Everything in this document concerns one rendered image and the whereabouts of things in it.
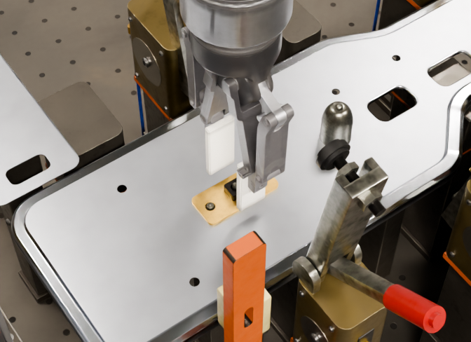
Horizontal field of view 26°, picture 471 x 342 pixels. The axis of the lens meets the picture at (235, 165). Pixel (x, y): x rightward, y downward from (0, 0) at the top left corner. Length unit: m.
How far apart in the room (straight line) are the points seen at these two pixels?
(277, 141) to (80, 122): 0.30
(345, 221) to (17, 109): 0.44
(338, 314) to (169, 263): 0.18
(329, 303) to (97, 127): 0.35
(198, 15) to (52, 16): 0.86
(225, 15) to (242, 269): 0.19
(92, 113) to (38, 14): 0.53
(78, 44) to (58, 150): 0.53
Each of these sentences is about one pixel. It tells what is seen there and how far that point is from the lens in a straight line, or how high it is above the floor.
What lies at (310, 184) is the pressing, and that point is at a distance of 1.02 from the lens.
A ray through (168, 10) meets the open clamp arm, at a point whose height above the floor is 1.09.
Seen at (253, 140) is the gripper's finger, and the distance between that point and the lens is 0.89.
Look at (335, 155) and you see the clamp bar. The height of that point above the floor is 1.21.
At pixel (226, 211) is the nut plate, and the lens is 1.00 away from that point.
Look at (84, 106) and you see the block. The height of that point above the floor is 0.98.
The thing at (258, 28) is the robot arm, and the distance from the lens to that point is 0.77.
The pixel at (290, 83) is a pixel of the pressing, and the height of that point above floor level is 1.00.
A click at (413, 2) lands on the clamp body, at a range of 1.31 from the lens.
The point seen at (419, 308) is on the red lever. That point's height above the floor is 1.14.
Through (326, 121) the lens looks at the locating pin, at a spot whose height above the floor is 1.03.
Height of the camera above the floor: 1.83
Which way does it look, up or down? 54 degrees down
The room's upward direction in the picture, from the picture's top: straight up
